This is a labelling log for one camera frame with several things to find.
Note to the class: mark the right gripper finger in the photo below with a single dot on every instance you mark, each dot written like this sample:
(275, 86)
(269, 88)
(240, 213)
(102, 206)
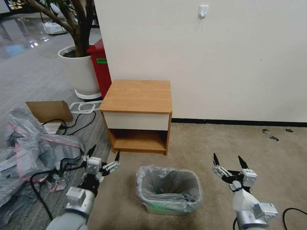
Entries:
(219, 170)
(243, 164)

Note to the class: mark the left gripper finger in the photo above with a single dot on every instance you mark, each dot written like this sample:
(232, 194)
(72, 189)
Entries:
(90, 154)
(112, 166)

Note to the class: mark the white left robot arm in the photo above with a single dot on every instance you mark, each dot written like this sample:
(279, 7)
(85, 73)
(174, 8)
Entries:
(72, 215)

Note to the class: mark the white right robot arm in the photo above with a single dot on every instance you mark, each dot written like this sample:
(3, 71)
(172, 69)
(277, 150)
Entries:
(244, 203)

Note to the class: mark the grey translucent garbage bag liner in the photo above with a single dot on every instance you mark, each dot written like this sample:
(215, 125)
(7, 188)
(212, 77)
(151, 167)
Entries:
(168, 182)

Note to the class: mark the pile of grey garbage bags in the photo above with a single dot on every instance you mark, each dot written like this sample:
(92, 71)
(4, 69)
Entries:
(31, 148)

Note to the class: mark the white trash can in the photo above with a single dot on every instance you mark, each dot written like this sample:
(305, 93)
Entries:
(165, 209)

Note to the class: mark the small dark floor scrap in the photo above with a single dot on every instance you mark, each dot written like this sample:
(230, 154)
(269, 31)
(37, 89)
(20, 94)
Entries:
(274, 138)
(289, 130)
(265, 131)

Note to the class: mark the black baseboard strip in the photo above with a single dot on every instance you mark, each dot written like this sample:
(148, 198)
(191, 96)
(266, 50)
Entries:
(239, 121)

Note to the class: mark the white flat box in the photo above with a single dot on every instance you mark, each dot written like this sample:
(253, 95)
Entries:
(51, 127)

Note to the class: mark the white nightstand drawer front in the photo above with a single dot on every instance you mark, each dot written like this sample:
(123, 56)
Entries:
(136, 121)

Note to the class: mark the brown cardboard sheet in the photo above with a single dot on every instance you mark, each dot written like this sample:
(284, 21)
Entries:
(50, 111)

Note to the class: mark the white pot saucer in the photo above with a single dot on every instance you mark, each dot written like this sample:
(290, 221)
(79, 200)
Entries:
(87, 95)

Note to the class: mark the wooden nightstand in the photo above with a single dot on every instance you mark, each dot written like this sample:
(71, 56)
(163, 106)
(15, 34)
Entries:
(138, 95)

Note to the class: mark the white plant pot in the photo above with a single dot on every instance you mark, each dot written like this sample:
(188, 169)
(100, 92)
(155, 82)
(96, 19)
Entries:
(80, 72)

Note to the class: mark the red bin with green label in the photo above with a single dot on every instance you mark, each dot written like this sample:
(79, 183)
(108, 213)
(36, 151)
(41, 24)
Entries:
(100, 69)

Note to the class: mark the indoor tree with brown trunk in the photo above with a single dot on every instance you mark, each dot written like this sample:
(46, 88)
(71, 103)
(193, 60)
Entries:
(79, 28)

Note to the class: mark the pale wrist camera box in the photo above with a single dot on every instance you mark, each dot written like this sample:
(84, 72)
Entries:
(249, 176)
(93, 165)

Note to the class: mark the white wall hook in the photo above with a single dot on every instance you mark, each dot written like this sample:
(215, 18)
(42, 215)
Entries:
(203, 10)

